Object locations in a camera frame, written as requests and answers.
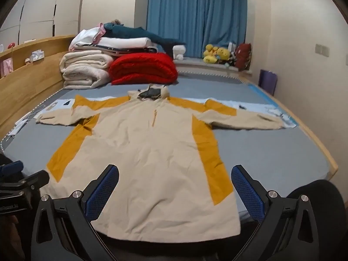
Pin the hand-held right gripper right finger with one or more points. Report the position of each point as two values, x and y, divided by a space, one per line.
248 193

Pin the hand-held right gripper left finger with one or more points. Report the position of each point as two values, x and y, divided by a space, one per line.
102 193

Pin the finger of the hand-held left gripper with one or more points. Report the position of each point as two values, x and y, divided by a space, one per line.
35 179
11 166

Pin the beige and mustard hooded jacket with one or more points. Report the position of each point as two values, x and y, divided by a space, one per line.
152 155

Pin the pile of folded clothes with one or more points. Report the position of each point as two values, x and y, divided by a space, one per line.
136 32

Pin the bed with grey sheet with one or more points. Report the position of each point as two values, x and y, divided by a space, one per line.
258 155

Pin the person's dark clothed leg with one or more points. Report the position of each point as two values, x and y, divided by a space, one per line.
326 195

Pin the wooden headboard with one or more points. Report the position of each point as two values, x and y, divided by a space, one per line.
27 87

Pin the light blue printed mat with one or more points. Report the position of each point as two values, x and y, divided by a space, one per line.
261 107

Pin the pink gift bag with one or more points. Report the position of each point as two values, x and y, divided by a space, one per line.
6 68

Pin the tissue box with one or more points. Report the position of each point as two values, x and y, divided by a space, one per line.
36 56

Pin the purple folder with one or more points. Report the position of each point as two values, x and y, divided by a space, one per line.
267 81

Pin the cream fleece folded blanket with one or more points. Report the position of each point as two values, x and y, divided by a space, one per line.
84 70

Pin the red folded blanket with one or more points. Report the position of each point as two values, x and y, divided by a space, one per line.
144 68

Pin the window sill ledge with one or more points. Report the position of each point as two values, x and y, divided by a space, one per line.
198 65

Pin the dark red bag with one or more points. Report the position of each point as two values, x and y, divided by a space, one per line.
243 55

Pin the yellow plush toy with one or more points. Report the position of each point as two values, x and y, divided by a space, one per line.
210 48
210 59
223 53

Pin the white quilt with dark trim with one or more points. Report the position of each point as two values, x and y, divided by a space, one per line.
127 50

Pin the small white box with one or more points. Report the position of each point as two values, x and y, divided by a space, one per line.
232 46

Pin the white and pink cloth pile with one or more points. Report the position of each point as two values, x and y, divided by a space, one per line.
84 36

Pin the white folded quilt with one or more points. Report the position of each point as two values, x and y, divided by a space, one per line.
122 42

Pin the white plush toy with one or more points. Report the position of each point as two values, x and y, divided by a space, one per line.
179 51

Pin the white wardrobe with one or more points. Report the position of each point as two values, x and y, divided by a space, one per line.
40 5

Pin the blue curtain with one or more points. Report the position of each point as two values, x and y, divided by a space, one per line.
195 13

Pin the white wall switch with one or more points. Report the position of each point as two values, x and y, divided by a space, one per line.
322 50

